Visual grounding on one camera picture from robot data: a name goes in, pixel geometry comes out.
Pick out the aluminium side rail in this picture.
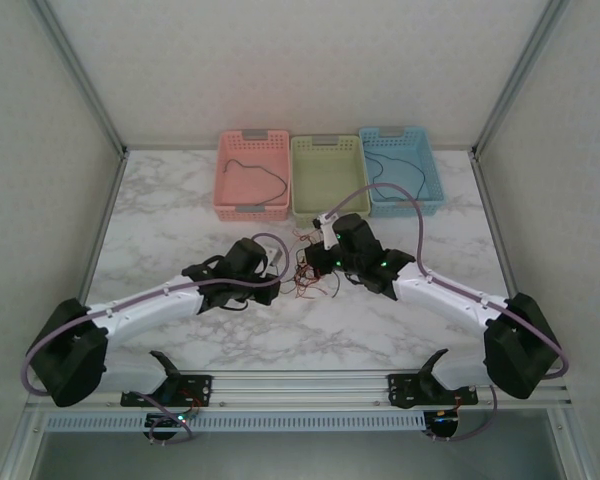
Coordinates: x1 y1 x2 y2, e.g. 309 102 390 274
77 152 130 306

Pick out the blue plastic basket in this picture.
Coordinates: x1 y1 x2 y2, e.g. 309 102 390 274
358 124 447 219

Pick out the green plastic basket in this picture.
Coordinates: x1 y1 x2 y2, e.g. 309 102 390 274
289 133 372 229

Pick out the dark thin cable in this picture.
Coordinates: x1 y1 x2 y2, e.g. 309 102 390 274
363 152 429 204

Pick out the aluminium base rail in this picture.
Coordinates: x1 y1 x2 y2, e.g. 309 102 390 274
27 368 574 412

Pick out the small circuit board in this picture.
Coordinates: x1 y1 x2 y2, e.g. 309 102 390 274
147 412 201 430
427 408 462 431

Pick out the pink plastic basket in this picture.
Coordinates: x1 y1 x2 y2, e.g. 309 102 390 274
212 128 293 224

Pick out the pile of wires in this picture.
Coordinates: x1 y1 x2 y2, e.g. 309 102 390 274
294 249 344 300

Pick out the aluminium frame post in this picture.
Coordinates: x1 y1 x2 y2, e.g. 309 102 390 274
32 0 130 160
469 0 572 161

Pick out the white slotted cable duct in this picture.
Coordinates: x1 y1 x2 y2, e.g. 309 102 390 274
44 412 427 434

